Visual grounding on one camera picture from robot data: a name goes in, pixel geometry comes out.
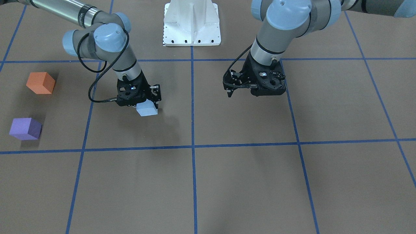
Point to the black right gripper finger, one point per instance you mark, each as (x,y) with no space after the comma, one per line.
(156,95)

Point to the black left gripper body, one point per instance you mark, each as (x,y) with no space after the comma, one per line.
(251,67)

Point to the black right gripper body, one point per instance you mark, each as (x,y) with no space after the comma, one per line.
(145,85)

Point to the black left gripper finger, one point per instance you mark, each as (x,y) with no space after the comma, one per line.
(233,79)

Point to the light blue foam block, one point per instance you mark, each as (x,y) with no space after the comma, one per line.
(146,108)

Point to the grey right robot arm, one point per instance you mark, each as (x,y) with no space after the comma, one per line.
(105,37)

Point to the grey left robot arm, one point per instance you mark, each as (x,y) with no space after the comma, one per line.
(284,20)

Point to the orange foam block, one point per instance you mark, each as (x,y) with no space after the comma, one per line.
(41,83)

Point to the purple foam block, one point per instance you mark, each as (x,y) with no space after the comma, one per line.
(25,129)

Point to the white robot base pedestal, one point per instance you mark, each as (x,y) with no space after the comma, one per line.
(191,23)

